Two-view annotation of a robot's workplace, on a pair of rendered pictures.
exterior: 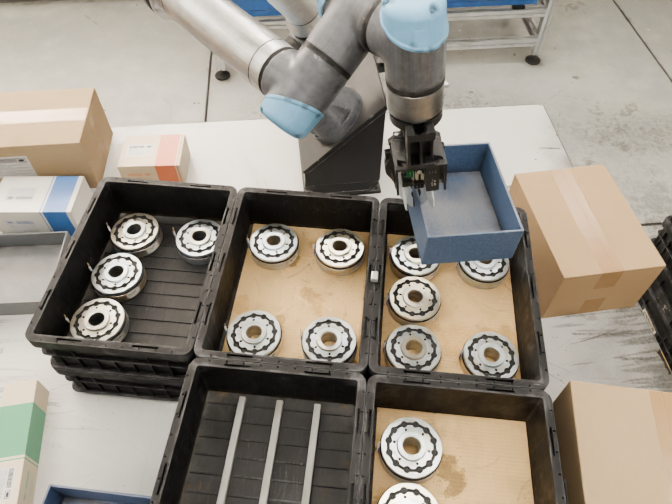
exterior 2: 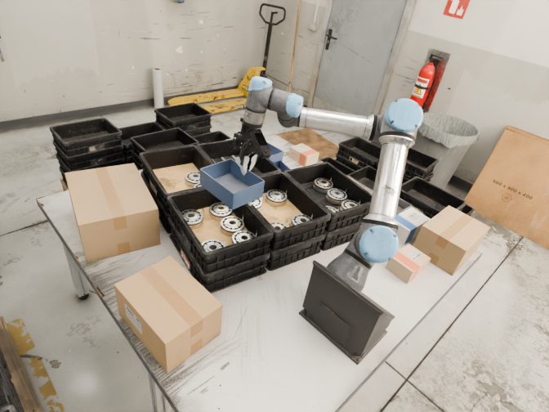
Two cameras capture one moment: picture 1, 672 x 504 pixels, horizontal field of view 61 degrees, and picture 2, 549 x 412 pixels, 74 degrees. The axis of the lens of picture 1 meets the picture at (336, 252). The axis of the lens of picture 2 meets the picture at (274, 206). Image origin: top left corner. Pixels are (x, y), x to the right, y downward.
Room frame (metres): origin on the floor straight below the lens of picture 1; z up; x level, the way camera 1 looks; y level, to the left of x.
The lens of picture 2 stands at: (1.59, -0.88, 1.85)
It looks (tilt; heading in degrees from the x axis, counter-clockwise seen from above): 35 degrees down; 136
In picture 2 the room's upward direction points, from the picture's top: 9 degrees clockwise
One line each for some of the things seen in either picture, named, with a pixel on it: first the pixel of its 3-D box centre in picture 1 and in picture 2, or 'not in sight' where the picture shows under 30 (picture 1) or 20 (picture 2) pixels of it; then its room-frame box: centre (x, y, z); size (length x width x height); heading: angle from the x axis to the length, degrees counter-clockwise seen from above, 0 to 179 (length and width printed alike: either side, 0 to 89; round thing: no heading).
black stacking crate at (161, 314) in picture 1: (149, 274); (327, 195); (0.65, 0.38, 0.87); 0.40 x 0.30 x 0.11; 174
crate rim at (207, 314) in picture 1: (295, 271); (278, 200); (0.62, 0.08, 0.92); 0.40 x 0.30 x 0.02; 174
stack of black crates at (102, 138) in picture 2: not in sight; (91, 157); (-1.08, -0.29, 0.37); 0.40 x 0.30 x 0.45; 95
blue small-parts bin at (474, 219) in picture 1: (457, 201); (231, 182); (0.64, -0.20, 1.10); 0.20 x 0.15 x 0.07; 6
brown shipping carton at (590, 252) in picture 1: (573, 239); (168, 310); (0.81, -0.55, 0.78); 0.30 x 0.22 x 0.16; 8
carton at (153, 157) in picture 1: (155, 160); (408, 262); (1.12, 0.49, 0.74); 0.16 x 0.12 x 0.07; 92
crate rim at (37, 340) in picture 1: (142, 258); (329, 187); (0.65, 0.38, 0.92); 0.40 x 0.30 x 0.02; 174
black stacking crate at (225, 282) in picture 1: (297, 286); (277, 209); (0.62, 0.08, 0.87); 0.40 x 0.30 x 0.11; 174
